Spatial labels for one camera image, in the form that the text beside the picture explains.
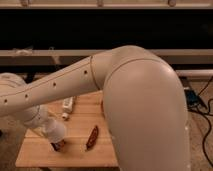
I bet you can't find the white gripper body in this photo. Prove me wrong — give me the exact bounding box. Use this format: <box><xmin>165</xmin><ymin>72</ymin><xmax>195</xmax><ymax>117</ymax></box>
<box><xmin>22</xmin><ymin>105</ymin><xmax>53</xmax><ymax>130</ymax></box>

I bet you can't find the white ceramic cup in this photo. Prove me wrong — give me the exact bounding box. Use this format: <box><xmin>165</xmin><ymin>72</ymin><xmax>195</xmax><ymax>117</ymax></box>
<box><xmin>42</xmin><ymin>118</ymin><xmax>66</xmax><ymax>143</ymax></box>

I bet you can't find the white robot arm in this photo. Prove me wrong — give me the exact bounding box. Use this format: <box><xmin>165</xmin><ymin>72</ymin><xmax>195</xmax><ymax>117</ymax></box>
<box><xmin>0</xmin><ymin>45</ymin><xmax>191</xmax><ymax>171</ymax></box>

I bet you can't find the white tube with cap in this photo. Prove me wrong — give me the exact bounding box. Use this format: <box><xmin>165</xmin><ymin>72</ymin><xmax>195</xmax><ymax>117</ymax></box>
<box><xmin>62</xmin><ymin>97</ymin><xmax>75</xmax><ymax>120</ymax></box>

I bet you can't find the wooden table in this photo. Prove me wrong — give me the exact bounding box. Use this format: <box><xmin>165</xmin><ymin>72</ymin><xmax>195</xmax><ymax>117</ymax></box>
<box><xmin>16</xmin><ymin>91</ymin><xmax>118</xmax><ymax>168</ymax></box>

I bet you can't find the red chili pepper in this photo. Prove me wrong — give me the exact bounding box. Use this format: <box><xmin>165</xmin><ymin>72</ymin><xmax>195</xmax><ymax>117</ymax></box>
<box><xmin>86</xmin><ymin>126</ymin><xmax>99</xmax><ymax>150</ymax></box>

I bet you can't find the black power adapter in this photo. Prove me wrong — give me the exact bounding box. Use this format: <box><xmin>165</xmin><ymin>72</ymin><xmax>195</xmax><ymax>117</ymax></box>
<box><xmin>184</xmin><ymin>89</ymin><xmax>206</xmax><ymax>108</ymax></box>

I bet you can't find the black cable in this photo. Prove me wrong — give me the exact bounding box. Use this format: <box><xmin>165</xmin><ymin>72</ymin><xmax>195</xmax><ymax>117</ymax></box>
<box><xmin>185</xmin><ymin>75</ymin><xmax>213</xmax><ymax>168</ymax></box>

